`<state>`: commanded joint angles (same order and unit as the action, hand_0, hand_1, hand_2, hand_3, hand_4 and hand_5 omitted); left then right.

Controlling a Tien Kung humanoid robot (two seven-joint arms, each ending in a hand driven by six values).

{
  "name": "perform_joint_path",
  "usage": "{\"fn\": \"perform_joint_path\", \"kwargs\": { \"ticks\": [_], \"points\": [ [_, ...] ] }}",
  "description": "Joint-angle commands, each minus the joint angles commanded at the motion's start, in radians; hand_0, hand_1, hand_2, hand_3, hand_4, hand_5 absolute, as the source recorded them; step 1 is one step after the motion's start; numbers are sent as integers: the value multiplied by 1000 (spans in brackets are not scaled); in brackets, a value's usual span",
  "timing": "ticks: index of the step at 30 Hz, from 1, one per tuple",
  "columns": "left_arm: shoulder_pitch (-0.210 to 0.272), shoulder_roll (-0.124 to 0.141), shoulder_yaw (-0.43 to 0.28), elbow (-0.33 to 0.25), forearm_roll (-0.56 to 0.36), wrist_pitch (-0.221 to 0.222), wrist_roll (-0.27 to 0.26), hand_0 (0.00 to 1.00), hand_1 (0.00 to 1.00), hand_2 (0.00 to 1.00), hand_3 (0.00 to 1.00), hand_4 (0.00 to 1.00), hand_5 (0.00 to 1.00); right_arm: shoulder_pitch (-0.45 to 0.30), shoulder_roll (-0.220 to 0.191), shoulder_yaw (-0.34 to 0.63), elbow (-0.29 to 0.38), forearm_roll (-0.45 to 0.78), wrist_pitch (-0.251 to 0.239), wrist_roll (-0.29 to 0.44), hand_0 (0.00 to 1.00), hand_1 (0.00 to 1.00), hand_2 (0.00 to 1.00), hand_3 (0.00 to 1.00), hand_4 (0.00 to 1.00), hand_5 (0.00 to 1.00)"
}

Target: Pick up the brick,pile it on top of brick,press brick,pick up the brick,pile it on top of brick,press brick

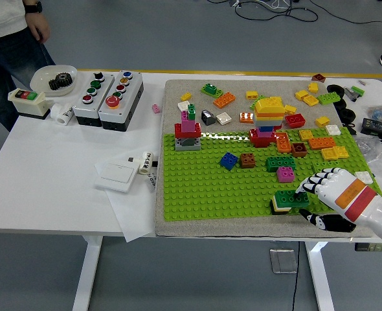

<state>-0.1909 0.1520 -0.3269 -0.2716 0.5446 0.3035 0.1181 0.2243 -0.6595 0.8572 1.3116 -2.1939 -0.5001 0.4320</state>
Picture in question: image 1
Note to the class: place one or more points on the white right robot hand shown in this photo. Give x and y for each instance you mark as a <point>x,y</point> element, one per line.
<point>356,201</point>

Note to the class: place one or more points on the person's left hand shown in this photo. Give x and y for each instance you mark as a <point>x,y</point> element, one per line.
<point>39,27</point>

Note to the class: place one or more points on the dark green long brick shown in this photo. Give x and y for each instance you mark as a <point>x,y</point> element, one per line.
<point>288,198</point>
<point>280,163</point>

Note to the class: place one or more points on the pink square brick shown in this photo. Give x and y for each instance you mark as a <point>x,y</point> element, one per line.
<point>285,175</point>

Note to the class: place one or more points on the yellow small brick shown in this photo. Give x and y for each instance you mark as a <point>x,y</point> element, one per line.
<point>322,122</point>
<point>186,96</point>
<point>313,87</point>

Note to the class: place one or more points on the white square brick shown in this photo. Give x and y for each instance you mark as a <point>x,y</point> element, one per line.
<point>224,118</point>
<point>332,130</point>
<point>182,106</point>
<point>364,176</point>

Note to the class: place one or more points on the lime green flat long brick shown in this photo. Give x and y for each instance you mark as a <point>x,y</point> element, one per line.
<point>320,166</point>

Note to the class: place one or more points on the yellow square brick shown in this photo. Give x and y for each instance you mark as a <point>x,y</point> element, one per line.
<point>290,109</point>
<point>310,100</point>
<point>252,95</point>
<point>301,95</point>
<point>328,154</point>
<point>341,152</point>
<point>275,99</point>
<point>306,134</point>

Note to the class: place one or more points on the orange long brick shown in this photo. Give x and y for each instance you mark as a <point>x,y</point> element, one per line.
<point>322,143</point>
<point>225,100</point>
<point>283,142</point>

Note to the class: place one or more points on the dark brown square brick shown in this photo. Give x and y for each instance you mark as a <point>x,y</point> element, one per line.
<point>298,150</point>

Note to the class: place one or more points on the black yellow white brick stack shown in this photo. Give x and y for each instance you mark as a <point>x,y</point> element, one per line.
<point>279,210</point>

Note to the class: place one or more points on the red square brick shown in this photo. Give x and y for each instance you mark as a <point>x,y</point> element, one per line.
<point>295,121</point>

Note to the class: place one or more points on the small green flat brick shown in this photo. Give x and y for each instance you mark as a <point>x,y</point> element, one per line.
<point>357,90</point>

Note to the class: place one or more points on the brick tower with yellow roof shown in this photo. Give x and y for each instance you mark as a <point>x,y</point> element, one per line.
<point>266,111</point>

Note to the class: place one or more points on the maroon square brick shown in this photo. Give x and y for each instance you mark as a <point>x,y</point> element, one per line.
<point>319,77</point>

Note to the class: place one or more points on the blue square brick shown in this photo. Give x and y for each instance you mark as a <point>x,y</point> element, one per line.
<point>229,161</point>

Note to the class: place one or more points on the orange square brick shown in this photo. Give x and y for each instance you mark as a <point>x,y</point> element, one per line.
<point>246,118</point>

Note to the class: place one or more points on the small pink brick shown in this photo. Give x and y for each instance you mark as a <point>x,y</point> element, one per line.
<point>156,109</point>

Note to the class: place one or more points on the dark grey slope brick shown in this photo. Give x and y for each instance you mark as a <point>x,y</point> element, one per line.
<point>207,118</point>

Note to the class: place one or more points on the red pink green brick tower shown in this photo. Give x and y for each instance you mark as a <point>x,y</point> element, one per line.
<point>187,131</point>

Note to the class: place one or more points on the green stacked brick pair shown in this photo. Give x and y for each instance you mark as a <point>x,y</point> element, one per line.
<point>210,90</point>

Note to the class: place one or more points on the black wristwatch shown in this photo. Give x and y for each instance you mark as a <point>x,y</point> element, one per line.
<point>34,7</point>

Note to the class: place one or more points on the translucent white bowl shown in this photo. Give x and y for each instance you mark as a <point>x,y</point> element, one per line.
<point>42,76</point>

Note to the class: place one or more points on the desk control panel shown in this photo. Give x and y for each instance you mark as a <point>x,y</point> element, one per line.
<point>372,247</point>

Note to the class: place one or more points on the clear plastic bag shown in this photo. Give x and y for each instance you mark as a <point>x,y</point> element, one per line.
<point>372,152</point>

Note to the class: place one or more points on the person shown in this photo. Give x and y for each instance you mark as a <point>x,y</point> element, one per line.
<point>3,64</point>

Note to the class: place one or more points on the black metal gear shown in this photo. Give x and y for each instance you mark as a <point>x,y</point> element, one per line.
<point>60,82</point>

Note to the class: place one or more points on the small black rubber part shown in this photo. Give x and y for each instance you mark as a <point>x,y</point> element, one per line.
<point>351,129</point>

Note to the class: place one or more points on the black digital meter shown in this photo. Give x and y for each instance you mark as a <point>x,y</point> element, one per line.
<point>375,127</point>

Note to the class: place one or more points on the white table leg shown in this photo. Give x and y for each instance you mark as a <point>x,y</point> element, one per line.
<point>85,275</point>
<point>319,278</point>

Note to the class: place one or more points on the black rubber tyre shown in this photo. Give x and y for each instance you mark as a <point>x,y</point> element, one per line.
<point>329,88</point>
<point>343,114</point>
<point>342,104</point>

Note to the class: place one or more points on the white pipe tee fitting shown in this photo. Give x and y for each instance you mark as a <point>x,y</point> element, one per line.
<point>61,115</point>

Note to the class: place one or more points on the grey four-button control box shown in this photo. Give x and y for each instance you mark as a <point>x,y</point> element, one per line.
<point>81,111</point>

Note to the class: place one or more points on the metal floor plate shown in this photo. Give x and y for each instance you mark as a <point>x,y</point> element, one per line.
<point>283,260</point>

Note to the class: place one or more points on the small screw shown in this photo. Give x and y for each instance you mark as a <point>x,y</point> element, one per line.
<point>362,82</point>

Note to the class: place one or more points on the grey emergency stop control box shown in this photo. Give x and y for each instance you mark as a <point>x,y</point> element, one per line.
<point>126,110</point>

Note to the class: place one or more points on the grey-brown mat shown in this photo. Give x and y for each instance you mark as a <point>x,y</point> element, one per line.
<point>210,228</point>

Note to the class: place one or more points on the lime green studded baseplate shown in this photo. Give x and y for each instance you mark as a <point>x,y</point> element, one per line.
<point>194,194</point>

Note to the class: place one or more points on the white labelled tube fitting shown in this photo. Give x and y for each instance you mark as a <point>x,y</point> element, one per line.
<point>145,163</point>

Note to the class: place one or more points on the printed paper label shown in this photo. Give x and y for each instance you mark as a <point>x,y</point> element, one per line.
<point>152,184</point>

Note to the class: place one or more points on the white paper sheet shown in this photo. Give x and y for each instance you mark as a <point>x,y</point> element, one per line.
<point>132,214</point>

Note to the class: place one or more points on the cream switch box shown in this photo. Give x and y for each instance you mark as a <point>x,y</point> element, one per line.
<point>32,108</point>

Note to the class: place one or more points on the white wall switch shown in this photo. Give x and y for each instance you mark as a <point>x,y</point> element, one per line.
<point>115,176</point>

